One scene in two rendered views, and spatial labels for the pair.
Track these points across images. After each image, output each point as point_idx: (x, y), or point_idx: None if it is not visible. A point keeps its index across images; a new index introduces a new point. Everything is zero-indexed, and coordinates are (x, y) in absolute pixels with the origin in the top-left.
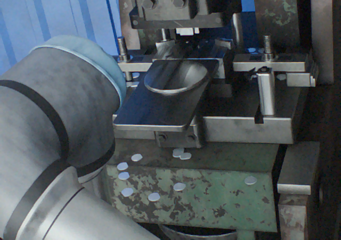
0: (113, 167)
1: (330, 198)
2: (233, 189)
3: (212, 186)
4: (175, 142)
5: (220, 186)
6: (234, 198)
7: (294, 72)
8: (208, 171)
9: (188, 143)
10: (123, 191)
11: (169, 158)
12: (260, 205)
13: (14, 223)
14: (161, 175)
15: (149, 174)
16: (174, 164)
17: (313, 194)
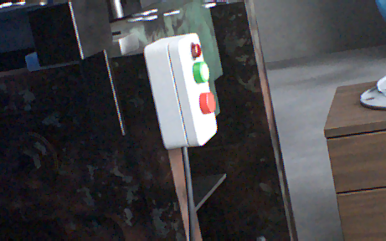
0: (141, 25)
1: None
2: (198, 25)
3: (190, 26)
4: (130, 6)
5: (193, 24)
6: (201, 38)
7: None
8: (185, 6)
9: (136, 3)
10: (205, 5)
11: (150, 13)
12: (211, 40)
13: None
14: (167, 24)
15: (162, 27)
16: (164, 10)
17: None
